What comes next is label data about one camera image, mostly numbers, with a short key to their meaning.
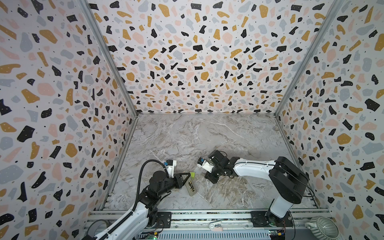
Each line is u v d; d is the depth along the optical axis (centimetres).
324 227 72
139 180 61
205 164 80
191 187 78
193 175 87
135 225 56
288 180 46
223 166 69
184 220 75
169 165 75
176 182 72
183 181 75
